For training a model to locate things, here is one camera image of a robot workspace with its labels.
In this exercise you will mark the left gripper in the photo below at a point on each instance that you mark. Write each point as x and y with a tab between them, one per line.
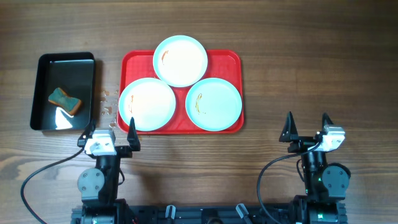
124	152

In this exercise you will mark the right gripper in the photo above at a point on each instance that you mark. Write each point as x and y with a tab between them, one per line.
290	134

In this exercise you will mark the orange green scrub sponge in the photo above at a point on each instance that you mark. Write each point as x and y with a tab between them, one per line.
60	98

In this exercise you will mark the pale blue plate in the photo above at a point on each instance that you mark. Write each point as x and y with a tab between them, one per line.
213	104
149	101
180	61

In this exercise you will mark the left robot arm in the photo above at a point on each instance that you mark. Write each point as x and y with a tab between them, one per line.
99	185

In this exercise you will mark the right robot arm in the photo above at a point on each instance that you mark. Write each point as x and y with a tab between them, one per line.
325	183

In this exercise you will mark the black rectangular water tray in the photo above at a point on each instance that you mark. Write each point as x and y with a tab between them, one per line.
74	73

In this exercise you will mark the red plastic tray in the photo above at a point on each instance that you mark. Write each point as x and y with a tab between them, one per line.
224	64

